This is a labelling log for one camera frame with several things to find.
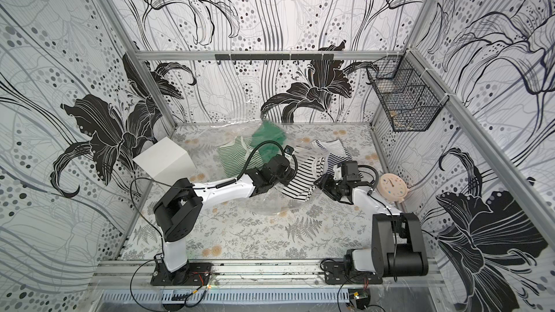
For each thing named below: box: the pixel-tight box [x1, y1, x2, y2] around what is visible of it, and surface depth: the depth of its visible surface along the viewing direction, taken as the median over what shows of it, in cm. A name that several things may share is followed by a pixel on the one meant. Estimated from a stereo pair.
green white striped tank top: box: [216, 135, 264, 179], surface depth 106 cm
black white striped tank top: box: [281, 148, 327, 202], surface depth 97 cm
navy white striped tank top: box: [315, 138, 353, 177], surface depth 108 cm
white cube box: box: [132, 136, 198, 190], surface depth 92 cm
